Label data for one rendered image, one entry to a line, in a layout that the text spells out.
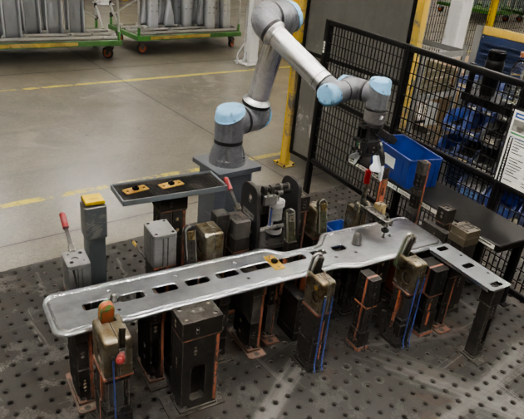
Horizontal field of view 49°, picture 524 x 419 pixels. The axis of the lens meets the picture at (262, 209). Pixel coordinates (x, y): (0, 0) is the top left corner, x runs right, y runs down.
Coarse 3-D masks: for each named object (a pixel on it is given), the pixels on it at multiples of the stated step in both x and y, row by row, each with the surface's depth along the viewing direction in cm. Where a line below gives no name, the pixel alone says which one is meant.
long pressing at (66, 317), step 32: (416, 224) 222; (256, 256) 190; (288, 256) 192; (352, 256) 196; (384, 256) 198; (96, 288) 166; (128, 288) 167; (192, 288) 170; (224, 288) 172; (256, 288) 175; (64, 320) 152; (128, 320) 156
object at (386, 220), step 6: (360, 204) 216; (366, 204) 217; (366, 210) 213; (372, 210) 212; (372, 216) 211; (378, 216) 208; (384, 216) 209; (378, 222) 208; (384, 222) 205; (390, 222) 206; (384, 228) 208
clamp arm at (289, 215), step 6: (288, 210) 199; (294, 210) 201; (288, 216) 200; (294, 216) 201; (288, 222) 200; (294, 222) 202; (288, 228) 201; (294, 228) 203; (288, 234) 202; (294, 234) 203; (288, 240) 202
